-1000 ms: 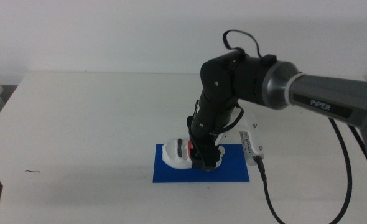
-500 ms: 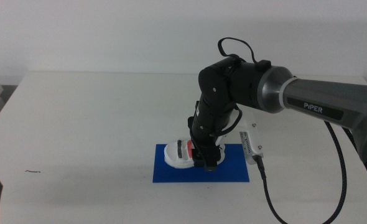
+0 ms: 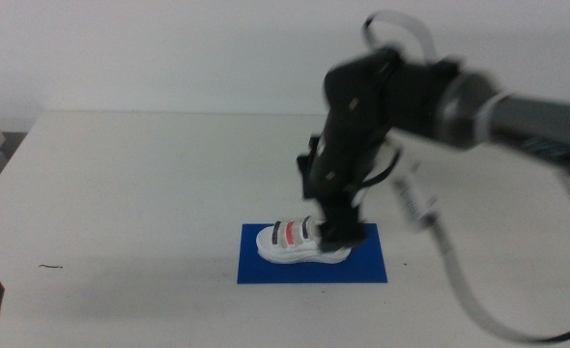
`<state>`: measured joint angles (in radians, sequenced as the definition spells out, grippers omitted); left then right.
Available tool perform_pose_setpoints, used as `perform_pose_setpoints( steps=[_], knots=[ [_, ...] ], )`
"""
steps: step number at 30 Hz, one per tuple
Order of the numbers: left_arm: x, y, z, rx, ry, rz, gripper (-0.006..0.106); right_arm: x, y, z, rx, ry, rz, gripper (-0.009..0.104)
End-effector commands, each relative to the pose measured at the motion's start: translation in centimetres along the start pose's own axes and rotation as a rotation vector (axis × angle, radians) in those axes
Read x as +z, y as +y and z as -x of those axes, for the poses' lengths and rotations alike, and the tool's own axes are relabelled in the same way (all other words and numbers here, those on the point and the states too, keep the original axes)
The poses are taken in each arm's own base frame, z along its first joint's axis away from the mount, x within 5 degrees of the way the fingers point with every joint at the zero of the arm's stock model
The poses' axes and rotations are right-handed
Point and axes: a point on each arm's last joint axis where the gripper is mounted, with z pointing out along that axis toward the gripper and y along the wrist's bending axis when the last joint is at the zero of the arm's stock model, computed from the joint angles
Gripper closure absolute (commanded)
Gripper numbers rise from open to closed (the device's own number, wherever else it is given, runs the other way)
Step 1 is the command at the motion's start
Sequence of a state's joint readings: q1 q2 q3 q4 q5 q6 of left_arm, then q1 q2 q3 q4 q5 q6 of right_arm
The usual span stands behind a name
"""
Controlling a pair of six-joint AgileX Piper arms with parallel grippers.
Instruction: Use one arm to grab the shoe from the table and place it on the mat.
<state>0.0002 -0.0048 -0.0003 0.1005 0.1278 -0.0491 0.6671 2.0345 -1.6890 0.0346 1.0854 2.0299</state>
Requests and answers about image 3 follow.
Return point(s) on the blue rectangular mat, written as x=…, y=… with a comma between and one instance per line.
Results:
x=372, y=266

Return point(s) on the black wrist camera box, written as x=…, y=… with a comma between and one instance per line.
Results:
x=309, y=166

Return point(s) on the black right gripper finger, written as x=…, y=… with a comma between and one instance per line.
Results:
x=331, y=227
x=353, y=229

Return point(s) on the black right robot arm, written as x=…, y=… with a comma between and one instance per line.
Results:
x=459, y=111

